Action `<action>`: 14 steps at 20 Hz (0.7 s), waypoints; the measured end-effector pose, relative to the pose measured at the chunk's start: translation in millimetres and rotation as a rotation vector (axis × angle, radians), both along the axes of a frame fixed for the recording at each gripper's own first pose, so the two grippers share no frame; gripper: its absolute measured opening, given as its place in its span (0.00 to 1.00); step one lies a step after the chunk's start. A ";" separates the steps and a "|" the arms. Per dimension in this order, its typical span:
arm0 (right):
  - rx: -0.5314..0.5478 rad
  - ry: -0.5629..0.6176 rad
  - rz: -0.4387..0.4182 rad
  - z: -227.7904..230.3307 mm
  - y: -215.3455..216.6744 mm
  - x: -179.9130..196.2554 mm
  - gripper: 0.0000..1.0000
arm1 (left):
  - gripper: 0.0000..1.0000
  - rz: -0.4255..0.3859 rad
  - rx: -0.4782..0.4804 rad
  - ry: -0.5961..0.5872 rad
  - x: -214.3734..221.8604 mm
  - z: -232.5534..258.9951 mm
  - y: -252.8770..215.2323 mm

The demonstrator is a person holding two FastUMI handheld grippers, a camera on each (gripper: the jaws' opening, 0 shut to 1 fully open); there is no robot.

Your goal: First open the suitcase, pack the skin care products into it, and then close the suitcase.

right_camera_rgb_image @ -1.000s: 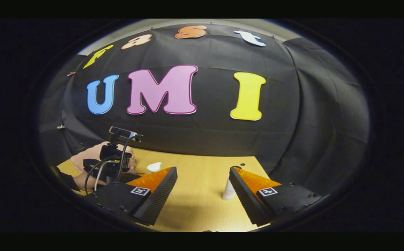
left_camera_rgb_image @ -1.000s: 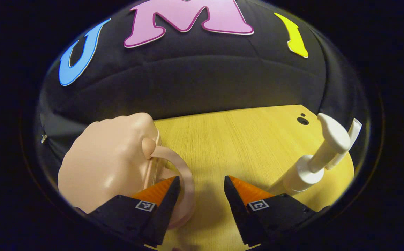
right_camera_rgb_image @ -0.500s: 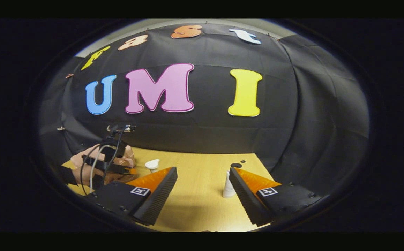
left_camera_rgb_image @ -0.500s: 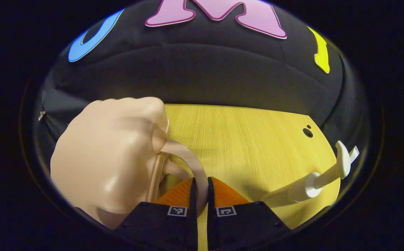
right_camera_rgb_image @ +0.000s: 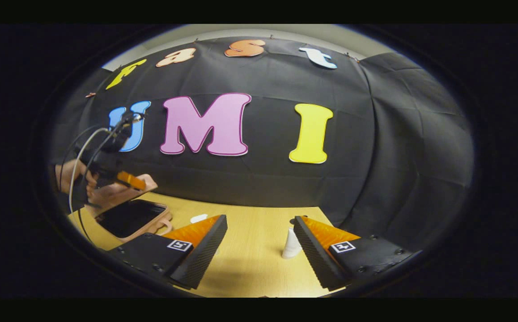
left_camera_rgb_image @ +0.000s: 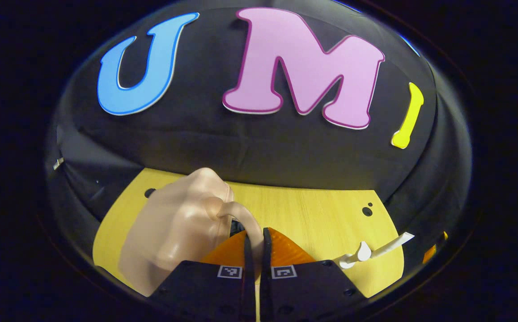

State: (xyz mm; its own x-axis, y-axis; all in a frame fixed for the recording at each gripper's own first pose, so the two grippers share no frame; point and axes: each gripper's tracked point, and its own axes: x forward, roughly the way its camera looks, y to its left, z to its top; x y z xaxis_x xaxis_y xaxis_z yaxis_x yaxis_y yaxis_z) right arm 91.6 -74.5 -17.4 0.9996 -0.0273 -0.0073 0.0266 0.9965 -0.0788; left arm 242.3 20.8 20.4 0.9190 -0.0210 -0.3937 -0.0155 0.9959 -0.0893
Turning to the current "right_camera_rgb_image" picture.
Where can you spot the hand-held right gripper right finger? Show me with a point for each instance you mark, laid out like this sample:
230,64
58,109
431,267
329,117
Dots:
312,255

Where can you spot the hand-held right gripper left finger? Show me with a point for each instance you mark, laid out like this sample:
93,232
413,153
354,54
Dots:
203,255

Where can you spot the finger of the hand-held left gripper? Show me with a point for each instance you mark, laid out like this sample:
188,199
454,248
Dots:
131,180

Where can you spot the white squeeze tube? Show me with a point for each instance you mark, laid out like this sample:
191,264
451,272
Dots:
291,246

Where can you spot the white pump bottle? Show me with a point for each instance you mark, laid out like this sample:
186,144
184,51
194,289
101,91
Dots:
198,218

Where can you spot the pink suitcase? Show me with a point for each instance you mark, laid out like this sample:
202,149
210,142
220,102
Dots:
129,218

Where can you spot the black backdrop cloth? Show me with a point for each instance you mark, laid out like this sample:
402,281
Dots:
263,179

